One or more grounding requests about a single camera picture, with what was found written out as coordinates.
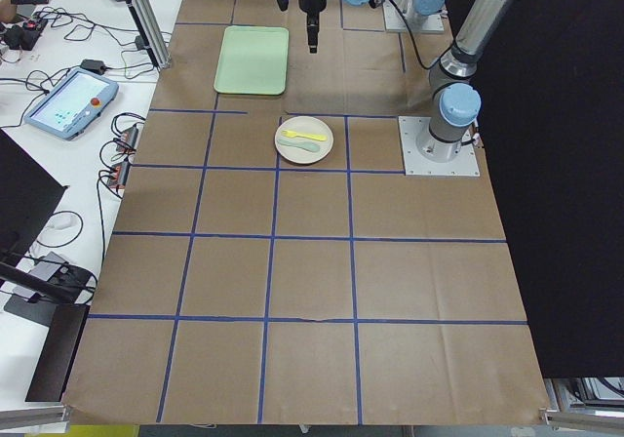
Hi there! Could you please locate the grey usb hub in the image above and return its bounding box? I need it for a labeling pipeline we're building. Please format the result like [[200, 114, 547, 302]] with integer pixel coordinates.
[[9, 253, 77, 304]]

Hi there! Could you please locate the near blue teach pendant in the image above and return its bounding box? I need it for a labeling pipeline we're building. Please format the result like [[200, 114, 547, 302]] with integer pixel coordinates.
[[24, 67, 119, 140]]

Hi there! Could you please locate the beige round plate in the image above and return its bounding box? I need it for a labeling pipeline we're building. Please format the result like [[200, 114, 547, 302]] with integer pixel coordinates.
[[274, 116, 334, 165]]

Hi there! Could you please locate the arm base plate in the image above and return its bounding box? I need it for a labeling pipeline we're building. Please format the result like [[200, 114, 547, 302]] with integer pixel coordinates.
[[383, 0, 446, 34], [398, 116, 481, 178]]

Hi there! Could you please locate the aluminium frame post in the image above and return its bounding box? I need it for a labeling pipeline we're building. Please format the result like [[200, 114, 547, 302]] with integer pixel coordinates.
[[125, 0, 172, 70]]

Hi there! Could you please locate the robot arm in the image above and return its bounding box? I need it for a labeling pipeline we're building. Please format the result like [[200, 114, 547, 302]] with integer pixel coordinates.
[[343, 0, 515, 163]]

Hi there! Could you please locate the black power adapter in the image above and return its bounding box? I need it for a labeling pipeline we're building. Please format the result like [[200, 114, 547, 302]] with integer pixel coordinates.
[[80, 59, 108, 75]]

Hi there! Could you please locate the teal plastic spoon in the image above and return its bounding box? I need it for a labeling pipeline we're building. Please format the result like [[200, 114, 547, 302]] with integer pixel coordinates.
[[277, 138, 321, 152]]

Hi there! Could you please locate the yellow plastic fork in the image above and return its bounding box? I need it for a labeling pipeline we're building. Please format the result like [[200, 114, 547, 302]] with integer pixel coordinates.
[[281, 130, 328, 142]]

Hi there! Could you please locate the black monitor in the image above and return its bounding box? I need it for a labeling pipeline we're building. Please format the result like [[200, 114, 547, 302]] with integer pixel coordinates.
[[1, 133, 96, 403]]

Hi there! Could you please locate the light green tray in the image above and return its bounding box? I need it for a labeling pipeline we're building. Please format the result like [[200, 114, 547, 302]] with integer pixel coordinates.
[[214, 25, 290, 96]]

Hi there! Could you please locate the brown paper table cover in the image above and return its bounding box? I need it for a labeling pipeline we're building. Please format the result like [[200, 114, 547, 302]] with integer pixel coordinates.
[[63, 0, 548, 424]]

